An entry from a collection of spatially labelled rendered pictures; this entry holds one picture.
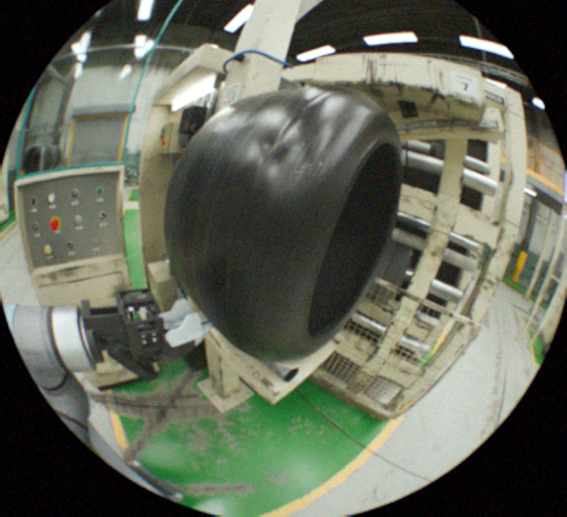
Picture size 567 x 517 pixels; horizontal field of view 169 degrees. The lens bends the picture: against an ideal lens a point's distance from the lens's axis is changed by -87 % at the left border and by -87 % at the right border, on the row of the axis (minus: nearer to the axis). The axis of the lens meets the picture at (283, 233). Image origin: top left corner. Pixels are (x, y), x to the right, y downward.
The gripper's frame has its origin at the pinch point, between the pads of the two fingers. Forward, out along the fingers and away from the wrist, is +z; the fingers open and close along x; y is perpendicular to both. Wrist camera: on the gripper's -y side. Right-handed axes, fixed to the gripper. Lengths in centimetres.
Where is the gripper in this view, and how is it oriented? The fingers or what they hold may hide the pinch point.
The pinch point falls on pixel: (204, 327)
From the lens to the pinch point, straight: 36.5
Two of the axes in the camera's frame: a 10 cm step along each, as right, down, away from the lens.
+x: -7.3, -3.3, 6.0
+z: 6.3, 0.0, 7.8
